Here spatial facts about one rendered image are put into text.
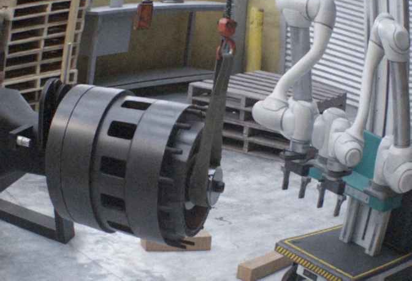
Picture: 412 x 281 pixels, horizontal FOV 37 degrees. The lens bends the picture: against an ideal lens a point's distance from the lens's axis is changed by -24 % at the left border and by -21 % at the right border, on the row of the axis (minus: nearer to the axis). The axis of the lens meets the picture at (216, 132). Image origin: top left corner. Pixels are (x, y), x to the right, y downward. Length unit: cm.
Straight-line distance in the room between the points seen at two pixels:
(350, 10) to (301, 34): 501
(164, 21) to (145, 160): 627
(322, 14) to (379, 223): 105
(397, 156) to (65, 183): 134
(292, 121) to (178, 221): 82
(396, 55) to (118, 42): 501
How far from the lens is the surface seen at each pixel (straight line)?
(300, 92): 339
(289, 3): 326
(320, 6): 321
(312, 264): 328
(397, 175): 279
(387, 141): 300
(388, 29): 269
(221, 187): 258
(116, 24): 730
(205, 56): 922
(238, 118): 624
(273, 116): 315
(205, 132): 249
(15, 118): 288
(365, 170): 335
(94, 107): 256
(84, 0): 616
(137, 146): 244
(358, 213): 353
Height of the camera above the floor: 166
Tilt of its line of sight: 14 degrees down
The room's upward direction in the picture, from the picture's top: 5 degrees clockwise
